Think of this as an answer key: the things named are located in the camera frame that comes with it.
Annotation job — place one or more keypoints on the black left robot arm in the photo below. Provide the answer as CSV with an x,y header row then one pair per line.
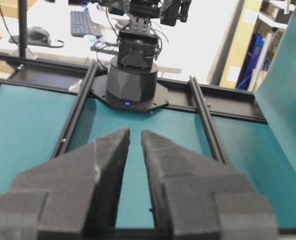
x,y
131,81

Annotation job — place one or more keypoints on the black computer mouse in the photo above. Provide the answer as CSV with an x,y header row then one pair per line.
x,y
39,34

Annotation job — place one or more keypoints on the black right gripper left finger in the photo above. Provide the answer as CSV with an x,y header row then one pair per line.
x,y
67,197

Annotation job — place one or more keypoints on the black aluminium rail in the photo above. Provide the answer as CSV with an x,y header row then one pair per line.
x,y
69,127
209,129

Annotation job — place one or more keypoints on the black cross rail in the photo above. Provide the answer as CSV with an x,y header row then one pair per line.
x,y
55,76

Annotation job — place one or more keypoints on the black stand pole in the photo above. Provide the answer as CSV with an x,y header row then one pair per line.
x,y
22,12

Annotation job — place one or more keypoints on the cardboard box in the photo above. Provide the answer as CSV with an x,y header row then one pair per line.
x,y
226,67

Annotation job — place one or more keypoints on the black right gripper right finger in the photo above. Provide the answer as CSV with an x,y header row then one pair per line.
x,y
195,197

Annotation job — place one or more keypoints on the black keyboard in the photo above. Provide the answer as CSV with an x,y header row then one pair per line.
x,y
81,25

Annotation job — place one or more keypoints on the blue box on shelf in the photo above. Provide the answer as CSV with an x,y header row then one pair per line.
x,y
250,61

